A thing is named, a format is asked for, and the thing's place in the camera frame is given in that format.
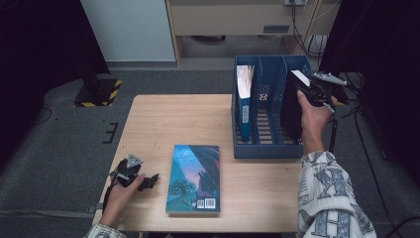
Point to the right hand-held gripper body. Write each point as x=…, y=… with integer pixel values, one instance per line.
x=322, y=94

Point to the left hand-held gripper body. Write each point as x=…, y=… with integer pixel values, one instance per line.
x=128, y=173

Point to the black book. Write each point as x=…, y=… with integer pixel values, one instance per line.
x=292, y=112

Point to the teal illustrated book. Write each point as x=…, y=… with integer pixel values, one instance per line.
x=188, y=178

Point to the blue book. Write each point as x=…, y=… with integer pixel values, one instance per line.
x=245, y=115

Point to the blue plastic file rack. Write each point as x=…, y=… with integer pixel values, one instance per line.
x=264, y=152

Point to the person's left hand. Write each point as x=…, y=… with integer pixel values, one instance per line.
x=120, y=201

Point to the person's right hand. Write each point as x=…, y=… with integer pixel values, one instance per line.
x=315, y=122

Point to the black tape marks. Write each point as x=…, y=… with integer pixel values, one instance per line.
x=113, y=132

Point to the grey tape strip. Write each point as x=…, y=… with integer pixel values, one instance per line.
x=97, y=207

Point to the grey label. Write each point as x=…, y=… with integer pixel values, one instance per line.
x=276, y=29

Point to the black curtain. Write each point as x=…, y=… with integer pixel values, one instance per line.
x=39, y=49
x=389, y=66

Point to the white power strip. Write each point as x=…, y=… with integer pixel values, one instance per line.
x=294, y=2

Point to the beige wooden desk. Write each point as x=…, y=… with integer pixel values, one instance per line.
x=224, y=20

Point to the white panel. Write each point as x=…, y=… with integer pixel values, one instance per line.
x=132, y=29

